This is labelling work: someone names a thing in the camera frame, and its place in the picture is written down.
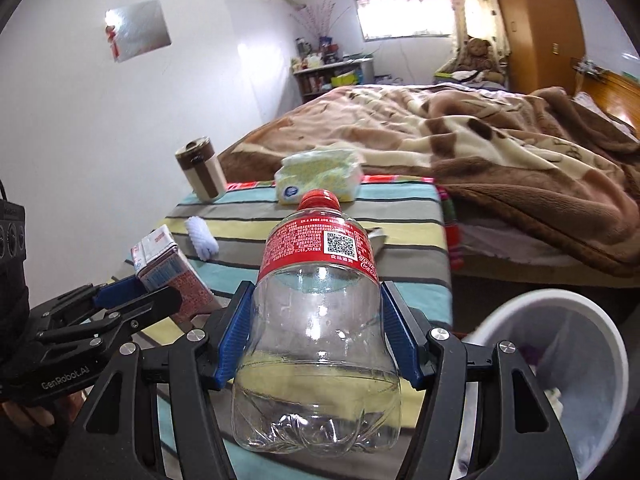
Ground brown teddy bear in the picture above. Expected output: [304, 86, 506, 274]
[452, 37, 506, 84]

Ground white foam net sleeve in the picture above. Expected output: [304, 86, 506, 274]
[185, 216, 220, 262]

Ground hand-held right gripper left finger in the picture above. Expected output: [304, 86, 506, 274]
[60, 280, 256, 480]

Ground white trash bin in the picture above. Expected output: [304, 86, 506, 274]
[467, 288, 629, 480]

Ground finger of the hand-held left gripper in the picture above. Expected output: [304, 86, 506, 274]
[37, 287, 184, 347]
[30, 275, 147, 319]

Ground window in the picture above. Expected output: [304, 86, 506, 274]
[354, 0, 454, 41]

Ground red milk drink carton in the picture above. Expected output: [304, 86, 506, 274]
[131, 225, 223, 326]

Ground cluttered shelf unit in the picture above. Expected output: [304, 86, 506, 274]
[292, 35, 376, 106]

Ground wooden headboard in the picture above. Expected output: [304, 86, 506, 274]
[570, 57, 640, 132]

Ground clear plastic bottle red cap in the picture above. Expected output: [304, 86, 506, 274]
[231, 188, 403, 456]

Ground brown fleece blanket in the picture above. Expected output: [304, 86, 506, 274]
[220, 85, 640, 277]

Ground person's left hand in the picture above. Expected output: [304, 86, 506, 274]
[0, 401, 57, 441]

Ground wooden wardrobe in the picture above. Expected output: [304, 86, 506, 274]
[485, 0, 586, 97]

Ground decorative dry branches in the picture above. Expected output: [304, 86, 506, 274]
[290, 2, 352, 42]

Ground yellow patterned tissue pack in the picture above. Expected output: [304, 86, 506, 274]
[274, 147, 365, 206]

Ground floral curtain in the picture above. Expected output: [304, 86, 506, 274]
[437, 0, 512, 79]

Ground brown and beige travel mug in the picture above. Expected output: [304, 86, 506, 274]
[175, 136, 227, 202]

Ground crumpled white paper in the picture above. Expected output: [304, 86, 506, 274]
[542, 385, 564, 414]

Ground silver wall poster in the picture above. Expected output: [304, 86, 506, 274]
[104, 0, 173, 64]

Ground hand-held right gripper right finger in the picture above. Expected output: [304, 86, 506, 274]
[381, 280, 576, 480]

